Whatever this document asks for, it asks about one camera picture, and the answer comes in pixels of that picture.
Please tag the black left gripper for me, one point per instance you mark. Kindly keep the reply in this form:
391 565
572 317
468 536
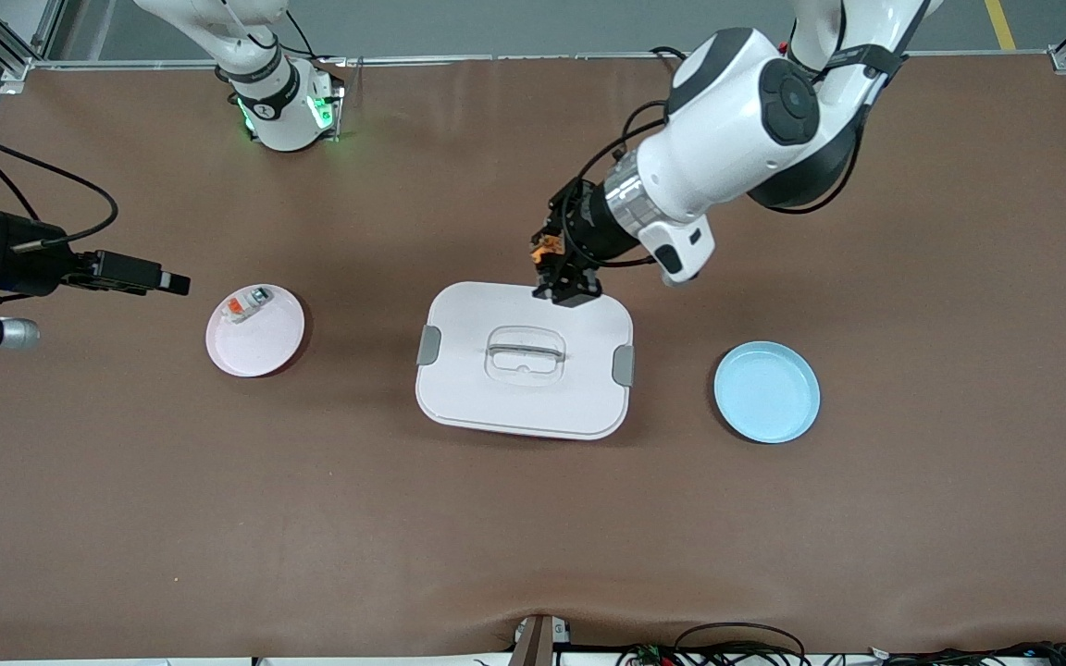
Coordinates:
588 233

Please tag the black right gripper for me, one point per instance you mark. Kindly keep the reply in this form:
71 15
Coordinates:
29 259

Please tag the orange and black switch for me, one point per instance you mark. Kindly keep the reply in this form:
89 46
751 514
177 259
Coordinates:
545 248

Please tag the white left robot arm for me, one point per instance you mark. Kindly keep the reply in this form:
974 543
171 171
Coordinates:
727 120

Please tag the grey box latch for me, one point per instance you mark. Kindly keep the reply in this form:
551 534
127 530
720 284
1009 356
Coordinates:
624 365
428 345

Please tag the pink round plate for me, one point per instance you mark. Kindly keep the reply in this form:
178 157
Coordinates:
260 351

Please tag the white lidded storage box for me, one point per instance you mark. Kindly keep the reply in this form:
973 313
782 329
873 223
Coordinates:
533 407

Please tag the light blue round plate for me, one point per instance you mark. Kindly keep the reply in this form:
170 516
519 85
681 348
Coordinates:
767 393

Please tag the white and orange switch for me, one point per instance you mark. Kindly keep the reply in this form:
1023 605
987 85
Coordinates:
246 305

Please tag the silver table edge rail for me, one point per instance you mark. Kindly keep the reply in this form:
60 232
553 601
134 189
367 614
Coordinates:
496 57

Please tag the grey camera stand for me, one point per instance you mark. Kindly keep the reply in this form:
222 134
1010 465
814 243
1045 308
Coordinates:
538 643

